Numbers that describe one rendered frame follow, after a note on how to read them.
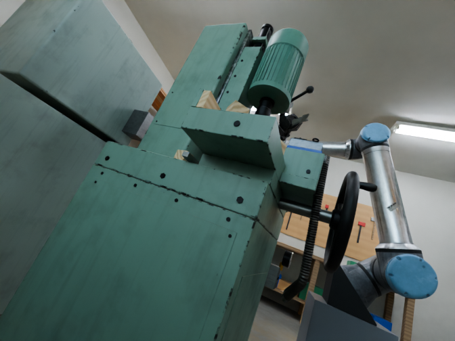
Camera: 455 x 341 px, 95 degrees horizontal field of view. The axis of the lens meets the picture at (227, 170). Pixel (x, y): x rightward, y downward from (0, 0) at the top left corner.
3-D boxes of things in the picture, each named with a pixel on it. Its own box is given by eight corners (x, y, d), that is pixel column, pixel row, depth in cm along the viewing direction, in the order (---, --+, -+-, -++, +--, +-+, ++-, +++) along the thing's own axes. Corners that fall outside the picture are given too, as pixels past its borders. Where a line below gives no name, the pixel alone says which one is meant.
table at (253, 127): (321, 151, 35) (329, 121, 37) (179, 126, 48) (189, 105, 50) (310, 220, 88) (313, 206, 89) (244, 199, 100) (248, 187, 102)
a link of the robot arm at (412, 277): (420, 295, 85) (381, 133, 112) (448, 304, 69) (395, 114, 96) (376, 291, 89) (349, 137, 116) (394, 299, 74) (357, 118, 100)
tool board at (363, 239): (389, 271, 308) (398, 213, 333) (259, 224, 380) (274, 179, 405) (388, 270, 312) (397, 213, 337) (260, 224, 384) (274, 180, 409)
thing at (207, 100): (202, 107, 49) (210, 90, 50) (196, 106, 49) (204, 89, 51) (254, 189, 100) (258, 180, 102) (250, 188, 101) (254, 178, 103)
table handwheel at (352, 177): (333, 268, 69) (346, 288, 43) (273, 245, 78) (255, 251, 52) (352, 185, 74) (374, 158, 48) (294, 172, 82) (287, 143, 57)
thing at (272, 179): (270, 185, 50) (275, 169, 51) (197, 165, 58) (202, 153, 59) (284, 218, 84) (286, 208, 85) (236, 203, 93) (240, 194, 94)
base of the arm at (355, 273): (335, 268, 113) (352, 261, 112) (359, 308, 102) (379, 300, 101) (338, 264, 98) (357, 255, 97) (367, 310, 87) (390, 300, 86)
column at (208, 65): (175, 167, 71) (246, 20, 91) (131, 154, 81) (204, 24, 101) (202, 188, 91) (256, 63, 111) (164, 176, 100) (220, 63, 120)
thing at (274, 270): (274, 290, 77) (280, 268, 79) (243, 275, 82) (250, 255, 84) (276, 288, 84) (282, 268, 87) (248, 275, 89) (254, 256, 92)
